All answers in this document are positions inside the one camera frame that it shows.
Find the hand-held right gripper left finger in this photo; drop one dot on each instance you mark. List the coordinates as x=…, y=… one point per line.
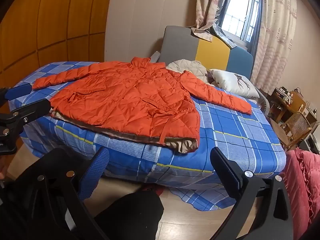
x=96, y=170

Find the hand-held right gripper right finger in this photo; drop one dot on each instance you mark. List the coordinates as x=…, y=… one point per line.
x=226, y=167

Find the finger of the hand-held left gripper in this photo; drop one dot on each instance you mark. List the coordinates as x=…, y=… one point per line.
x=18, y=91
x=27, y=111

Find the orange down jacket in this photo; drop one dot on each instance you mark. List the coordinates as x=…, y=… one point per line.
x=130, y=97

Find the blue plaid bed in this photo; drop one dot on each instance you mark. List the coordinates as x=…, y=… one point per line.
x=237, y=135

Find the person's black pants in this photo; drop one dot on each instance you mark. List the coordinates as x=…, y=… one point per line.
x=130, y=217

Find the round wooden table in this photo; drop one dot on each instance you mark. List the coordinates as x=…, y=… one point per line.
x=278, y=132

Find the red ruffled blanket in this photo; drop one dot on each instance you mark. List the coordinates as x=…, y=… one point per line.
x=302, y=180

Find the orange wooden wardrobe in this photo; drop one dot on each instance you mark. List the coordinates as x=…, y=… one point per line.
x=50, y=17

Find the wooden desk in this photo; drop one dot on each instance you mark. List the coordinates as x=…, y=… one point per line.
x=282, y=107

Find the rattan wooden chair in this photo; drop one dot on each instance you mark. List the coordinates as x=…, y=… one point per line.
x=297, y=123

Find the white deer print pillow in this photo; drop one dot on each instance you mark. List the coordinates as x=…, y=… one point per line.
x=232, y=81

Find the beige quilted jacket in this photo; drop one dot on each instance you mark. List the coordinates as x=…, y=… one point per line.
x=185, y=66

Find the silver plastic sheet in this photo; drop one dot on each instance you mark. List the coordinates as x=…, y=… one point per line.
x=226, y=41

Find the grey padded panel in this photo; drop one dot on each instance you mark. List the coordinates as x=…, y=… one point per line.
x=156, y=56

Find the grey yellow blue headboard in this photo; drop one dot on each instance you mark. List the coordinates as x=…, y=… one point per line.
x=180, y=45

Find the beige patterned curtain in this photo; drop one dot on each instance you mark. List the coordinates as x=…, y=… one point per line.
x=275, y=30
x=207, y=2

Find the window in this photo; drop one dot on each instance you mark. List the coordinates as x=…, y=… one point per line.
x=240, y=10

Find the grey mesh bed rail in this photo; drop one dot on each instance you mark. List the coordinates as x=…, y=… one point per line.
x=263, y=102

